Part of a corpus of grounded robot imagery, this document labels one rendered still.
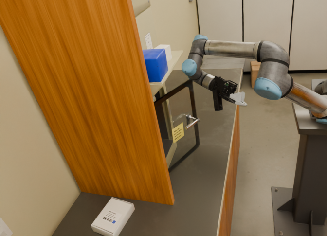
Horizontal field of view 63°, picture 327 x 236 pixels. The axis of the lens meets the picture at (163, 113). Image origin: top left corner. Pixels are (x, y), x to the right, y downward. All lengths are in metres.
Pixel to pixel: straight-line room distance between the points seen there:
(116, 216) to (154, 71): 0.65
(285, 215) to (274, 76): 1.43
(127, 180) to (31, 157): 0.41
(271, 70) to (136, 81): 0.60
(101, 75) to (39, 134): 0.44
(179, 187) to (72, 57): 0.76
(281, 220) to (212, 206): 1.19
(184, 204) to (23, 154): 0.70
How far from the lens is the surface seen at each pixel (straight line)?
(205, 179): 1.35
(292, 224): 2.37
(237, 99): 1.36
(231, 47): 1.33
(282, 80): 1.23
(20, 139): 1.19
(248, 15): 4.04
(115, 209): 1.28
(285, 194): 2.54
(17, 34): 1.08
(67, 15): 0.92
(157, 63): 0.94
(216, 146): 1.52
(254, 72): 3.91
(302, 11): 4.07
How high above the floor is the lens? 1.93
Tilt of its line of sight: 32 degrees down
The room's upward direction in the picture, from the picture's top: 11 degrees counter-clockwise
